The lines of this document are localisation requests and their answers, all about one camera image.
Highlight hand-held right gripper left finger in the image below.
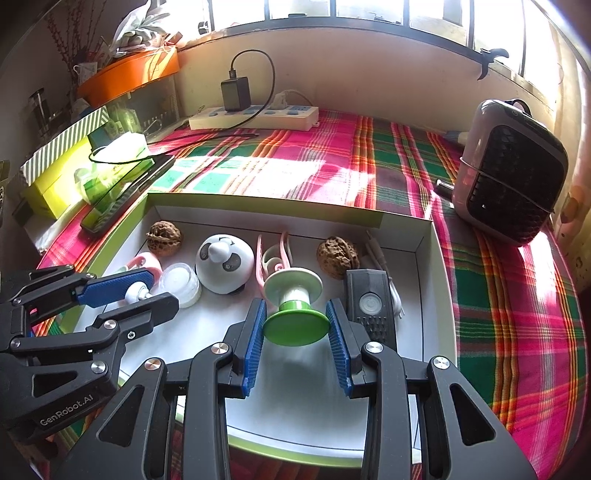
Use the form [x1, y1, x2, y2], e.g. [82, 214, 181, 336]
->
[52, 298, 267, 480]

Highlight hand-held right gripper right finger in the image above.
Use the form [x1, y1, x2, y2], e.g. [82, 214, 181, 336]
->
[325, 298, 539, 480]

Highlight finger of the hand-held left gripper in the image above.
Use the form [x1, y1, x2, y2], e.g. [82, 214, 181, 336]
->
[0, 264, 160, 333]
[0, 292, 180, 418]

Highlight pink silicone clip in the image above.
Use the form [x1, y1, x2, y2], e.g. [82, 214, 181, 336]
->
[111, 251, 162, 284]
[255, 229, 294, 296]

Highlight black handheld electric device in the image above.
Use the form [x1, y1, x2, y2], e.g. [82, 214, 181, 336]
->
[345, 269, 399, 352]

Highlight small clear jar white lid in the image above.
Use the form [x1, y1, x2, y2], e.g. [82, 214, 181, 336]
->
[161, 262, 202, 309]

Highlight green round cable winder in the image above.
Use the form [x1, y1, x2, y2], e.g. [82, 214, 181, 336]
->
[262, 269, 331, 347]

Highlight green and white cardboard box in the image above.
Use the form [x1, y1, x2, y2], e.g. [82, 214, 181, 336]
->
[60, 191, 460, 469]

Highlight brown walnut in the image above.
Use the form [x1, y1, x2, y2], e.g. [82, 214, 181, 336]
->
[316, 236, 360, 280]
[146, 220, 184, 257]

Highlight white panda mini fan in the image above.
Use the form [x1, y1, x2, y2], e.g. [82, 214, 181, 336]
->
[195, 233, 254, 296]

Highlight white charging cable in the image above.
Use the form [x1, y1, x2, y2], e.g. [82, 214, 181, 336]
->
[365, 231, 406, 319]

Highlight black smartphone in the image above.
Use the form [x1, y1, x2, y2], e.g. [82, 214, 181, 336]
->
[80, 154, 177, 234]

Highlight yellow-green box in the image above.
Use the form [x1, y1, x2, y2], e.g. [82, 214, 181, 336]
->
[23, 138, 100, 220]

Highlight green tissue pack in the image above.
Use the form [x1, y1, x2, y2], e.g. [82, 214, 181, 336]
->
[74, 134, 153, 206]

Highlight striped lid box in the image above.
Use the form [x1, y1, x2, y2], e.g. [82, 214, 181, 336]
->
[21, 107, 112, 185]

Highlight clear glass tank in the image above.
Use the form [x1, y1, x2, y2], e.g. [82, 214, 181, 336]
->
[106, 74, 183, 134]

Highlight glass jar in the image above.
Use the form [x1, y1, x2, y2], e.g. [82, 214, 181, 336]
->
[28, 88, 51, 144]

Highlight orange tray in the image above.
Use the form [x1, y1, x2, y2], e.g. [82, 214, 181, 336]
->
[76, 46, 181, 108]

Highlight white mug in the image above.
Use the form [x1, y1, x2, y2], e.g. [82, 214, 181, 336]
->
[73, 64, 100, 86]

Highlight white power strip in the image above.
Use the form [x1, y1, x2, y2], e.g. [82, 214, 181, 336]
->
[188, 105, 320, 131]

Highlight black charger adapter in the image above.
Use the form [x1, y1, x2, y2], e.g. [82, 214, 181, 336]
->
[221, 78, 251, 112]

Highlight grey portable heater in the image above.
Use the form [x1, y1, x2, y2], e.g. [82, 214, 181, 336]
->
[451, 98, 570, 247]

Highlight white plug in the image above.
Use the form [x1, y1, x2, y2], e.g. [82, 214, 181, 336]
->
[272, 90, 312, 114]

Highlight dried flower branches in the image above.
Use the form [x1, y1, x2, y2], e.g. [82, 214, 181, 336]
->
[46, 0, 112, 79]

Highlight white plastic bag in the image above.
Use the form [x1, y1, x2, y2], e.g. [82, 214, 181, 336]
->
[108, 0, 171, 54]

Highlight heart print curtain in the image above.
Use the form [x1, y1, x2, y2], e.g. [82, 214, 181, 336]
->
[549, 28, 591, 259]

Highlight black window hook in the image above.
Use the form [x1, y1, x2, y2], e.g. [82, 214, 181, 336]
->
[475, 47, 510, 80]

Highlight black charger cable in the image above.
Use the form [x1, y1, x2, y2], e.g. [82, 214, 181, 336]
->
[88, 49, 276, 164]

